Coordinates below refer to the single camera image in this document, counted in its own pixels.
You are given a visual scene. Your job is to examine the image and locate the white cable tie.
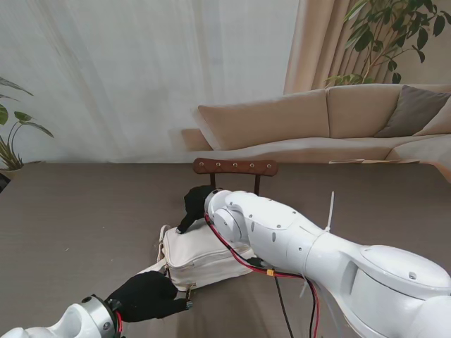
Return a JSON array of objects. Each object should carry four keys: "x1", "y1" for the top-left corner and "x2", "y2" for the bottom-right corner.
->
[{"x1": 323, "y1": 192, "x2": 335, "y2": 234}]

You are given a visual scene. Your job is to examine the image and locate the beige sofa cushion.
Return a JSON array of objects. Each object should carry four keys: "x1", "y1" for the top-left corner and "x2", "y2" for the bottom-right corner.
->
[{"x1": 414, "y1": 105, "x2": 451, "y2": 137}]

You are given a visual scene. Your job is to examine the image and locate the broad-leaf green houseplant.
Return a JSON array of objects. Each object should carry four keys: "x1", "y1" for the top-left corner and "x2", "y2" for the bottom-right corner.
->
[{"x1": 0, "y1": 76, "x2": 54, "y2": 170}]

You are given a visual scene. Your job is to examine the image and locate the tall dark green leafy plant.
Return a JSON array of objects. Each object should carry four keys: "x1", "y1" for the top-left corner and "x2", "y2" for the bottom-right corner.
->
[{"x1": 323, "y1": 0, "x2": 451, "y2": 89}]

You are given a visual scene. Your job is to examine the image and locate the beige plant pot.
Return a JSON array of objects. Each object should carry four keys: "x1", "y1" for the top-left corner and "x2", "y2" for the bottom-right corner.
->
[{"x1": 0, "y1": 167, "x2": 24, "y2": 181}]

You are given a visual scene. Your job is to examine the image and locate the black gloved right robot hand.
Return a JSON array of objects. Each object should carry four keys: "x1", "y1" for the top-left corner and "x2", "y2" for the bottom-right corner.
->
[{"x1": 175, "y1": 185, "x2": 221, "y2": 235}]

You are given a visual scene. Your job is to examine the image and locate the white leather handbag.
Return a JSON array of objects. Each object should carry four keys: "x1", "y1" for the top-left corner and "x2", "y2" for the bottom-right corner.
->
[{"x1": 135, "y1": 218, "x2": 260, "y2": 300}]

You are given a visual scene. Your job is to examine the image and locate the grey sofa cushion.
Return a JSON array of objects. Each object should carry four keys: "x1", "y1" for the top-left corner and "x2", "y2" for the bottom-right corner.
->
[{"x1": 375, "y1": 84, "x2": 451, "y2": 139}]

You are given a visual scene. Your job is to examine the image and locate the beige drape curtain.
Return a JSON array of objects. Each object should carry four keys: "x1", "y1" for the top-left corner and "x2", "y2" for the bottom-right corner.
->
[{"x1": 283, "y1": 0, "x2": 451, "y2": 95}]

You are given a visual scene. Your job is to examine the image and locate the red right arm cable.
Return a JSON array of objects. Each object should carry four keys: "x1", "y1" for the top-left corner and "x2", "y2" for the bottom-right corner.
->
[{"x1": 204, "y1": 213, "x2": 320, "y2": 338}]

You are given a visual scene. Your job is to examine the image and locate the white sheer curtain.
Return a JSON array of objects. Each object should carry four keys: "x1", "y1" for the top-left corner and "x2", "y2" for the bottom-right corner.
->
[{"x1": 0, "y1": 0, "x2": 300, "y2": 165}]

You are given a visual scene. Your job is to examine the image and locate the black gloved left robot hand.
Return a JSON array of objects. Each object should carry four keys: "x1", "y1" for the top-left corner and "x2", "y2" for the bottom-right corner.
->
[{"x1": 107, "y1": 270, "x2": 194, "y2": 324}]

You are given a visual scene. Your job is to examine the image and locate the brown wooden jewelry stand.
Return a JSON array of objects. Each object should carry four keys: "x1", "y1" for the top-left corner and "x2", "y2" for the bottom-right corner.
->
[{"x1": 192, "y1": 157, "x2": 279, "y2": 196}]

